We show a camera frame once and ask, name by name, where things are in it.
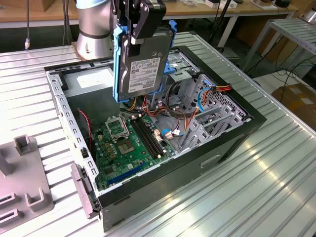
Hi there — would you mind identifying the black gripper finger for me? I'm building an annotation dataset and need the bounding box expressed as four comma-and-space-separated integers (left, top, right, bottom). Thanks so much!
128, 0, 150, 56
111, 0, 133, 25

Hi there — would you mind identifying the hard disk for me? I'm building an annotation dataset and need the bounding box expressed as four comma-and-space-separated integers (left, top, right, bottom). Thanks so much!
112, 19, 177, 104

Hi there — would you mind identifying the orange red power wire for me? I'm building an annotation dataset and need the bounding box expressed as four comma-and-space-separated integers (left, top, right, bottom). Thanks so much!
184, 83, 232, 134

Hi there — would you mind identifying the metal disk bay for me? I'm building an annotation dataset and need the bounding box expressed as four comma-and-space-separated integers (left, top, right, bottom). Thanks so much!
177, 105, 252, 154

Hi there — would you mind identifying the grey metal drive cage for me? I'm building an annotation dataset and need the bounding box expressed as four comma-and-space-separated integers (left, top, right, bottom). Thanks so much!
148, 49, 201, 111

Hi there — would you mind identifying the grey power supply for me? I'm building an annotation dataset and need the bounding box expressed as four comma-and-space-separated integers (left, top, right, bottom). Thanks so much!
61, 66, 123, 129

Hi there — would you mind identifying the wooden desk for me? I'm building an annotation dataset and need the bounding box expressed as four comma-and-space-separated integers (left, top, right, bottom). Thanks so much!
0, 0, 299, 29

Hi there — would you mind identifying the black RAM slot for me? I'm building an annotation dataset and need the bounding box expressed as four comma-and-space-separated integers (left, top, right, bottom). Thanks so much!
133, 119, 158, 159
136, 118, 161, 158
130, 120, 155, 160
139, 118, 164, 157

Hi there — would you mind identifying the metal socket cover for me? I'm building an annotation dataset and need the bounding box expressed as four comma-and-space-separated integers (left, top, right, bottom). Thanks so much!
105, 116, 130, 143

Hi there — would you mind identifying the black case fan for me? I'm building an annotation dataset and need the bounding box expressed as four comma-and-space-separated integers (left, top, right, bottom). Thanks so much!
75, 108, 97, 161

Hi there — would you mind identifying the green motherboard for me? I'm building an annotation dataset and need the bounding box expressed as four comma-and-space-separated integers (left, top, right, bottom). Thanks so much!
92, 113, 177, 192

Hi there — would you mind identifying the blue expansion slot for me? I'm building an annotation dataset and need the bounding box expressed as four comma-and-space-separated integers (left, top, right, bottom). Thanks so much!
107, 161, 146, 186

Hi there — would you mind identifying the metal slat side table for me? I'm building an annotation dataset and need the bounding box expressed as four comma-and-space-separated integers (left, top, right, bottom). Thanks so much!
243, 18, 316, 72

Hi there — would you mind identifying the black PC case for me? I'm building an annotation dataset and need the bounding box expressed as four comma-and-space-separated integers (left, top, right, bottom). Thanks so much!
43, 45, 268, 233

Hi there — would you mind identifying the large brown cardboard box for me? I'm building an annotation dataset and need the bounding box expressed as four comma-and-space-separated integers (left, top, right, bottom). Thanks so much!
271, 83, 316, 131

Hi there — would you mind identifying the grey case bezel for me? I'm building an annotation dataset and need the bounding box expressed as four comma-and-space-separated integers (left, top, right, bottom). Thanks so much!
70, 162, 102, 220

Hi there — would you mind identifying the grey parts rack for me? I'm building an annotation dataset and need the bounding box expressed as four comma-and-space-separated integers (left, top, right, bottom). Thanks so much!
0, 134, 54, 227

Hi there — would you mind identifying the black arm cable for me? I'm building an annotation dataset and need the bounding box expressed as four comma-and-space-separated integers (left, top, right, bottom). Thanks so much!
62, 0, 73, 46

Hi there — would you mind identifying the black cable bundle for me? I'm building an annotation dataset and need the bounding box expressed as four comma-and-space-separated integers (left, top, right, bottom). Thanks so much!
165, 82, 191, 120

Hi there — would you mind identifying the yellow orange wire bundle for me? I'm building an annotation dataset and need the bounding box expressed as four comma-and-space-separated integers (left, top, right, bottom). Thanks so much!
127, 97, 138, 112

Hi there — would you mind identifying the red orange wire bundle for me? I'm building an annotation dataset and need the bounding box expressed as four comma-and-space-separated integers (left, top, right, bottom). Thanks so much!
142, 95, 173, 119

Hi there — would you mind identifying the blue data wire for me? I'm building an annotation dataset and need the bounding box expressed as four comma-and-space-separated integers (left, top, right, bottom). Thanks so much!
197, 85, 215, 112

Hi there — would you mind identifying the black cable with silver plug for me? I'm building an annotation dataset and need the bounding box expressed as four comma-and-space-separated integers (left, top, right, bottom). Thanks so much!
24, 0, 32, 50

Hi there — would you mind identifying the locking lever wire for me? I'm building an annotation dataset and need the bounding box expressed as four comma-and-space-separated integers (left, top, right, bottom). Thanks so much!
119, 115, 130, 136

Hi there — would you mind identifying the red black fan wire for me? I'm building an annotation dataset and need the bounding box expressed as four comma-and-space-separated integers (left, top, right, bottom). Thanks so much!
78, 110, 94, 151

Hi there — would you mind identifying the thin blue wire white plug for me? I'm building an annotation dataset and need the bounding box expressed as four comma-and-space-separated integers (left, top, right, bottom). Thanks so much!
160, 128, 185, 140

